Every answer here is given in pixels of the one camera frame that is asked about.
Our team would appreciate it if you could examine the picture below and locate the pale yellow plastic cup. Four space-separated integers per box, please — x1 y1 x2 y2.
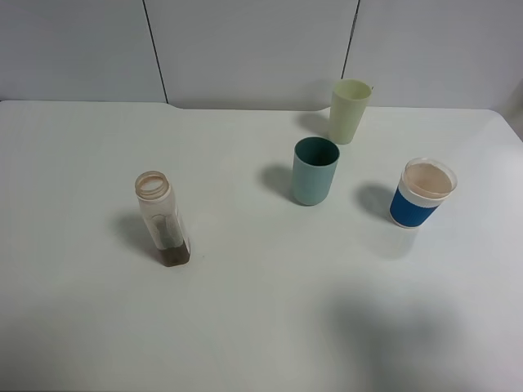
328 79 373 145

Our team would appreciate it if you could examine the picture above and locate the clear plastic drink bottle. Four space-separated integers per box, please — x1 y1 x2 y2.
135 171 191 267

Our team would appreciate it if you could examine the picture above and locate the blue sleeved clear cup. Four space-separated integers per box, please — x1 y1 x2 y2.
389 158 458 229

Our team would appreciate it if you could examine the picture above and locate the teal plastic cup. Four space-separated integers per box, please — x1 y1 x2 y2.
292 136 340 206

